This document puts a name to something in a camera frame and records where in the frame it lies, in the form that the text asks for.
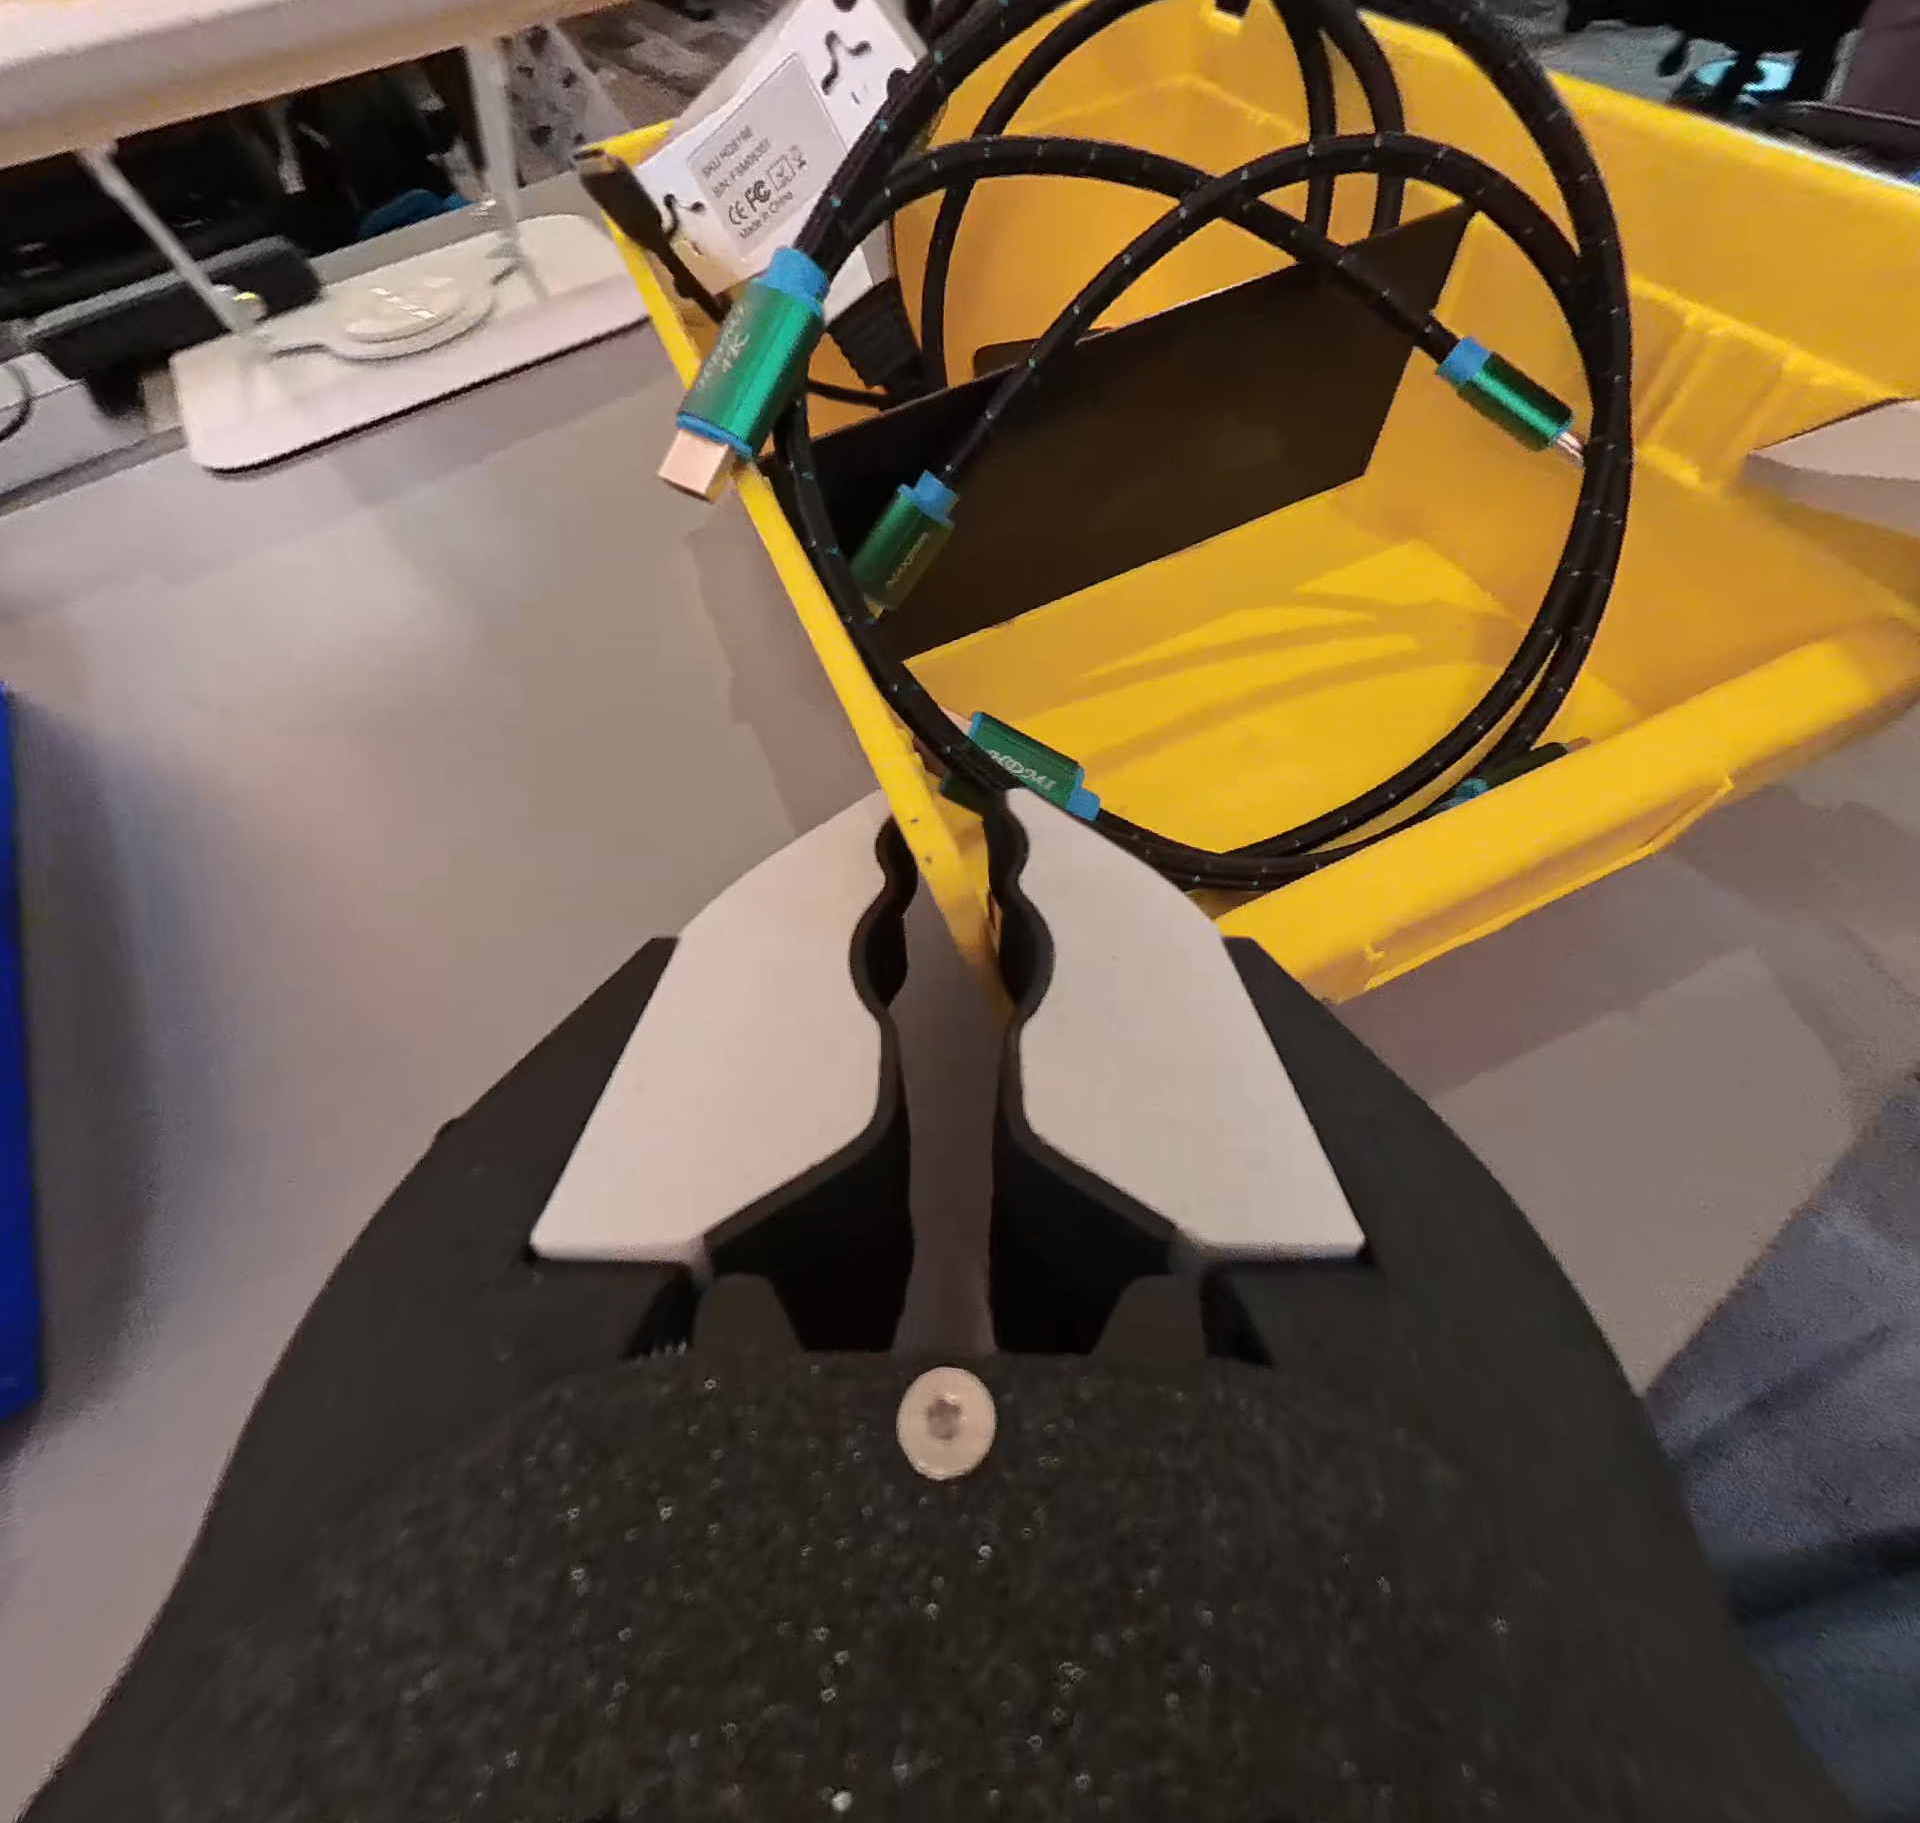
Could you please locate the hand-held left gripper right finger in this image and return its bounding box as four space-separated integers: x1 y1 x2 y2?
991 789 1370 1357

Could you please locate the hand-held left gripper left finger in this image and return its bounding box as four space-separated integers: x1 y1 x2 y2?
529 791 920 1357

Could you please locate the yellow plastic bin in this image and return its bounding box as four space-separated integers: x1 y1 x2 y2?
601 0 1920 1007

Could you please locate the green-plug HDMI cable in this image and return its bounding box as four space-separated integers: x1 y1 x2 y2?
779 136 1590 806
659 0 1638 894
849 0 1577 821

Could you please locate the blue plastic bin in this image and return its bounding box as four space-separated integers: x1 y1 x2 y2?
0 681 47 1423

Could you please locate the black HDMI switch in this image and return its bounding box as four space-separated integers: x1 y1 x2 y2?
574 0 929 303

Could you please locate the black bin divider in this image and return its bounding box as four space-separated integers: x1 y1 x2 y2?
779 204 1479 664

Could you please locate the person's leg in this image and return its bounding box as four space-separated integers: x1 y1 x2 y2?
1646 1087 1920 1823

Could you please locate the black power brick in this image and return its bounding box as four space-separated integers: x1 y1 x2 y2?
25 235 325 387

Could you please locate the wooden laptop stand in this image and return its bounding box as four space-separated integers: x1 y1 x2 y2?
0 0 694 474

